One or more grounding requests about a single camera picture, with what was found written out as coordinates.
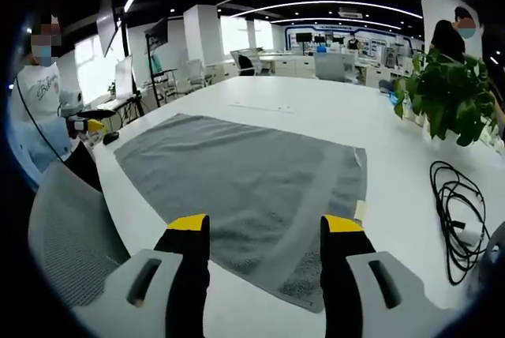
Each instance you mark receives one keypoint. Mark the black computer mouse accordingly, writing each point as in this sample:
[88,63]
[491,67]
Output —
[111,137]

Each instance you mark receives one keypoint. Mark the white table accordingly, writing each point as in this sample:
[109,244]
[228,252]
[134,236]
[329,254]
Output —
[394,132]

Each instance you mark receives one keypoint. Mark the large monitor on stand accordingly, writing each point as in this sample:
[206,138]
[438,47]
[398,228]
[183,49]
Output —
[106,22]

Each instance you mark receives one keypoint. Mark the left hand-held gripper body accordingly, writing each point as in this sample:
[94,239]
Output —
[72,103]

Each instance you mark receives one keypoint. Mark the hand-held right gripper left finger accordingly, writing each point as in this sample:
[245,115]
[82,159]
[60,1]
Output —
[185,275]

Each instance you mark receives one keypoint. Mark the green potted plant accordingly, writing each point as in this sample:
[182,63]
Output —
[446,93]

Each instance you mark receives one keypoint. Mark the white power adapter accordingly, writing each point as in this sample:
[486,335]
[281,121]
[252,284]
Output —
[471,237]

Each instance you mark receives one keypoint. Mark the person's torso in white shirt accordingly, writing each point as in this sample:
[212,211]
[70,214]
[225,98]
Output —
[35,117]

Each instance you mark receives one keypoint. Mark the grey towel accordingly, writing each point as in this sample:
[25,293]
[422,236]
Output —
[244,180]

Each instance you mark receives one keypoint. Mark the white office chair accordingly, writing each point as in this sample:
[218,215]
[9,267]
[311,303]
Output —
[196,73]

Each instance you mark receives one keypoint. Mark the grey mesh office chair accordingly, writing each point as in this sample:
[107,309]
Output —
[71,231]

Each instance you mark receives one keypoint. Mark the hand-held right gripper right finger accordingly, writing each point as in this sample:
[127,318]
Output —
[343,275]

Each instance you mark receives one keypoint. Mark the blue cloth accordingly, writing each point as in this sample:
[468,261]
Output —
[388,91]

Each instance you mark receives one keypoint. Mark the white desktop monitor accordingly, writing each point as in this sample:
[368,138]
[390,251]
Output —
[124,75]

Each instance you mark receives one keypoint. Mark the small black monitor on stand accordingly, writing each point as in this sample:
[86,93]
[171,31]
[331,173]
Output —
[158,32]

